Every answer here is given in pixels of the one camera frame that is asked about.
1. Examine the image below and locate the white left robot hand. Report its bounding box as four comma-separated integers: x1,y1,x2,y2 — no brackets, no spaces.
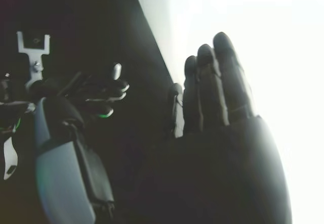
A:
34,31,293,224

